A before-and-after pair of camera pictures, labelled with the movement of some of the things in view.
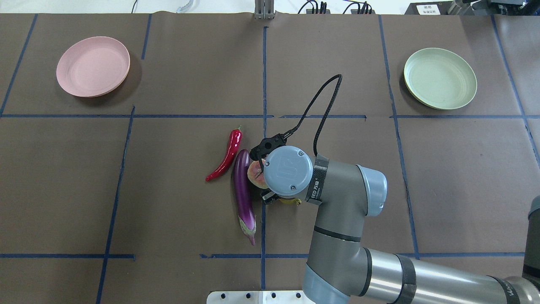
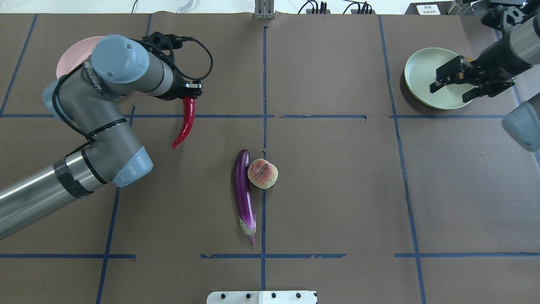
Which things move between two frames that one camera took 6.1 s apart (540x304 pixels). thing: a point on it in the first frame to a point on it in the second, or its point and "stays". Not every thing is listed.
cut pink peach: (255, 174) stays
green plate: (439, 79) stays
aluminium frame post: (264, 9) stays
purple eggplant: (247, 218) stays
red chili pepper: (235, 140) to (189, 109)
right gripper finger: (268, 195) to (498, 63)
